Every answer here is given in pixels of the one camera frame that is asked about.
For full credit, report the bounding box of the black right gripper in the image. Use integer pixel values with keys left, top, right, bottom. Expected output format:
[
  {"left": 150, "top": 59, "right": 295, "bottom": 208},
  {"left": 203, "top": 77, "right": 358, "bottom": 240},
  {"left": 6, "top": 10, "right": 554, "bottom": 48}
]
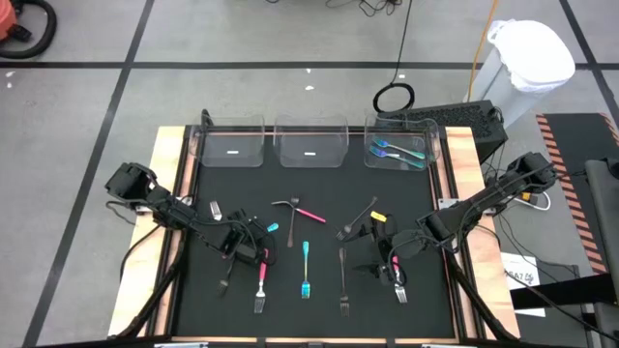
[{"left": 343, "top": 219, "right": 429, "bottom": 287}]

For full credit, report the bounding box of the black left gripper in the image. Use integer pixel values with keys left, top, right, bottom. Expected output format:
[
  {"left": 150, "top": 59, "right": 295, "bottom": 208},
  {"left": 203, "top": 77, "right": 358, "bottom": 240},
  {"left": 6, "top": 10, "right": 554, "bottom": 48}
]
[{"left": 220, "top": 207, "right": 280, "bottom": 267}]

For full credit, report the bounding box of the black fork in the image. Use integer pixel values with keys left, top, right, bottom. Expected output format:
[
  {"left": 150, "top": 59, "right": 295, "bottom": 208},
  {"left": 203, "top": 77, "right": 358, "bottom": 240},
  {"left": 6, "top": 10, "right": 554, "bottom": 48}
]
[
  {"left": 338, "top": 247, "right": 350, "bottom": 318},
  {"left": 287, "top": 195, "right": 301, "bottom": 248},
  {"left": 336, "top": 195, "right": 379, "bottom": 242},
  {"left": 216, "top": 260, "right": 236, "bottom": 299}
]

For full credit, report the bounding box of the clear plastic bin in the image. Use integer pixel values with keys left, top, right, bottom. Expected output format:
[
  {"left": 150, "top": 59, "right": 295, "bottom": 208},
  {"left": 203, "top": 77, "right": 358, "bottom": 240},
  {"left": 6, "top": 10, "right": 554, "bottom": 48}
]
[
  {"left": 189, "top": 114, "right": 266, "bottom": 169},
  {"left": 273, "top": 114, "right": 349, "bottom": 169},
  {"left": 365, "top": 114, "right": 442, "bottom": 170}
]

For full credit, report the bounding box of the black table mat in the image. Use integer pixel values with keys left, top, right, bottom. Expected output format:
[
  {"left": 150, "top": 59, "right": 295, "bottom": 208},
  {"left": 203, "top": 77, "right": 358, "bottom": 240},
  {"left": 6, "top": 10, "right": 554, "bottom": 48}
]
[{"left": 172, "top": 126, "right": 457, "bottom": 339}]

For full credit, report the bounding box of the black metal support strut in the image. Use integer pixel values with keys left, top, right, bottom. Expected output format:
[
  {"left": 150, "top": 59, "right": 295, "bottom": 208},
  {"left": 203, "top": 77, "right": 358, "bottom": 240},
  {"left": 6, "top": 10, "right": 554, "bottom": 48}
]
[
  {"left": 442, "top": 236, "right": 516, "bottom": 342},
  {"left": 115, "top": 230, "right": 188, "bottom": 339}
]

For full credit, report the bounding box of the white printed paper sheet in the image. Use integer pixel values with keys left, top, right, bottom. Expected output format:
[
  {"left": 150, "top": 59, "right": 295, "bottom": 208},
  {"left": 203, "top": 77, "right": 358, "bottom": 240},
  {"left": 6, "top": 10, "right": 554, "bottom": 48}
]
[{"left": 500, "top": 250, "right": 547, "bottom": 319}]

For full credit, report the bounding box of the black perforated computer case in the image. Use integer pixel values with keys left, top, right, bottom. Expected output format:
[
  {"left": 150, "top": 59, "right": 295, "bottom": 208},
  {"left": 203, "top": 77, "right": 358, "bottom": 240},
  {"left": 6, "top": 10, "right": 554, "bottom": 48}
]
[{"left": 381, "top": 100, "right": 510, "bottom": 163}]

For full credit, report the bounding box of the black beam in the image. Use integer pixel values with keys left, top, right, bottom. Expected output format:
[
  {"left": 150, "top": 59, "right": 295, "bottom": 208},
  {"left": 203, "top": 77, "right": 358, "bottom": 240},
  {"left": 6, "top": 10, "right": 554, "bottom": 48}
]
[{"left": 508, "top": 271, "right": 619, "bottom": 311}]

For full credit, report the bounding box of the dark grey cabinet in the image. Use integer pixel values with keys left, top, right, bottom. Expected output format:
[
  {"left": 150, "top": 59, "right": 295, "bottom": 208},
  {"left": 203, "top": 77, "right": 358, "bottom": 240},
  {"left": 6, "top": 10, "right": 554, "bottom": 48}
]
[{"left": 583, "top": 157, "right": 619, "bottom": 348}]

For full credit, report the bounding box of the black hazard-striped floor plate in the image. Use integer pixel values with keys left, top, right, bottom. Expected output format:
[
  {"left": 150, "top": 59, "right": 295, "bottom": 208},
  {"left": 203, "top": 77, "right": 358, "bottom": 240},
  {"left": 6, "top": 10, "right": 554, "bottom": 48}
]
[{"left": 535, "top": 112, "right": 619, "bottom": 276}]

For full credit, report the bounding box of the white-bagged trash can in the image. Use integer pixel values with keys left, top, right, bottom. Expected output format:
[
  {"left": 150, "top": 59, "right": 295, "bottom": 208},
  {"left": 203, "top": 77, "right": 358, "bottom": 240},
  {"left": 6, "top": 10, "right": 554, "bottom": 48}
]
[{"left": 468, "top": 18, "right": 576, "bottom": 128}]

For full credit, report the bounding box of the orange vacuum cleaner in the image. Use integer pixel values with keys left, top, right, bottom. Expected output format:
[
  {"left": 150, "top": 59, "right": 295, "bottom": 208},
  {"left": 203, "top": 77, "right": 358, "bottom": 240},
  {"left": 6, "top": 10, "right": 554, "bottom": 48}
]
[{"left": 0, "top": 0, "right": 33, "bottom": 44}]

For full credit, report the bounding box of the black coiled cable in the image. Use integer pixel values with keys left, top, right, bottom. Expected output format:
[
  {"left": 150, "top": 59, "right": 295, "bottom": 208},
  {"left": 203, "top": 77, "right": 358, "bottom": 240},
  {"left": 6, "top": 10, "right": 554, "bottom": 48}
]
[{"left": 371, "top": 0, "right": 417, "bottom": 115}]

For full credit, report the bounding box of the white cable loop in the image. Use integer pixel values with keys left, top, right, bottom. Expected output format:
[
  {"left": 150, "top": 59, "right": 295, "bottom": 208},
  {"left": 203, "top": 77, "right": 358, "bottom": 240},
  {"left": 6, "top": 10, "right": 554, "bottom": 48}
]
[{"left": 512, "top": 187, "right": 552, "bottom": 213}]

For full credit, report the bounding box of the yellow cable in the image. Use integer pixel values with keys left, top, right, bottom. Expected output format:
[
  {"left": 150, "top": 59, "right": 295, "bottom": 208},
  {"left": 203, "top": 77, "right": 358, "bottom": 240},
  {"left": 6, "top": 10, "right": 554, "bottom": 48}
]
[{"left": 464, "top": 0, "right": 500, "bottom": 103}]

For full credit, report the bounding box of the black vacuum hose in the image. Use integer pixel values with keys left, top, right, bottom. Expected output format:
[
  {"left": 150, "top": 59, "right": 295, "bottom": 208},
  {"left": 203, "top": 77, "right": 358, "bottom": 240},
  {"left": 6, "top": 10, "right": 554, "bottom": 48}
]
[{"left": 0, "top": 0, "right": 58, "bottom": 61}]

